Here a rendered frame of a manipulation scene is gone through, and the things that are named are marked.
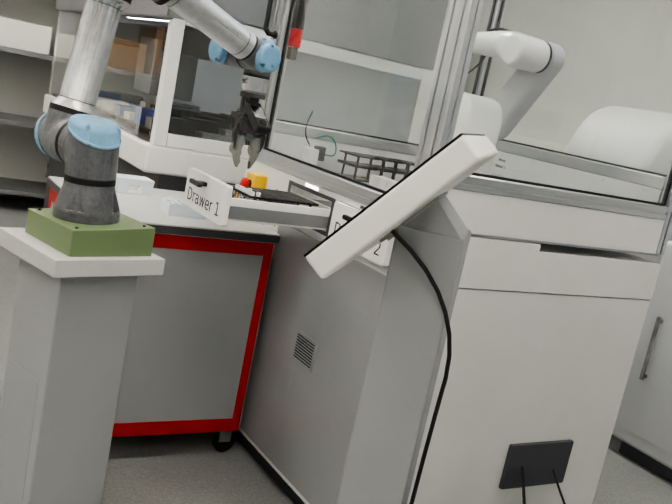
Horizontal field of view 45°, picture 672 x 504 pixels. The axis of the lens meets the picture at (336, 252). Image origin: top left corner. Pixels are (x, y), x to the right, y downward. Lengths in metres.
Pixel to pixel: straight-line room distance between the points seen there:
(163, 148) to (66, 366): 1.31
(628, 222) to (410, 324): 1.20
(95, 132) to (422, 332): 0.88
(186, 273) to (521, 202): 1.00
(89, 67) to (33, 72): 4.37
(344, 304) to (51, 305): 0.78
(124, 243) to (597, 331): 1.41
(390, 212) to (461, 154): 0.14
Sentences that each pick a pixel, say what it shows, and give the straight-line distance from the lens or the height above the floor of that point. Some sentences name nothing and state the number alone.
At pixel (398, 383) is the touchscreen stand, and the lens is 1.48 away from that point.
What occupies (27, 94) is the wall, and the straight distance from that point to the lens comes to 6.42.
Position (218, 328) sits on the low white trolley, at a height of 0.44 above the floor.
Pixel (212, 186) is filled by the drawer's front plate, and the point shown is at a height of 0.91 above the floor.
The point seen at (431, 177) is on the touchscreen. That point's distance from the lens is 1.22.
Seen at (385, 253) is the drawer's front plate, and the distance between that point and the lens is 2.06.
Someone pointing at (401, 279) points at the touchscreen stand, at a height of 0.93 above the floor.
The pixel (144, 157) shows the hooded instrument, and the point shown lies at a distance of 3.08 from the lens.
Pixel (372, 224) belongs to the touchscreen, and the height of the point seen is 1.04.
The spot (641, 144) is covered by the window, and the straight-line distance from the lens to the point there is 2.50.
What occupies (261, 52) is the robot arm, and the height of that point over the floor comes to 1.28.
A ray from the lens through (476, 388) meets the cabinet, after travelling 2.29.
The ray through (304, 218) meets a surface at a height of 0.86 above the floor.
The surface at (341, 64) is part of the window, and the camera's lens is 2.43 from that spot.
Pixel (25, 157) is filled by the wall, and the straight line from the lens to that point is 6.47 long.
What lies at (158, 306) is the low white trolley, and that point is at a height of 0.51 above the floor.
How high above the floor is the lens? 1.21
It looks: 11 degrees down
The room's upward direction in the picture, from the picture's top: 12 degrees clockwise
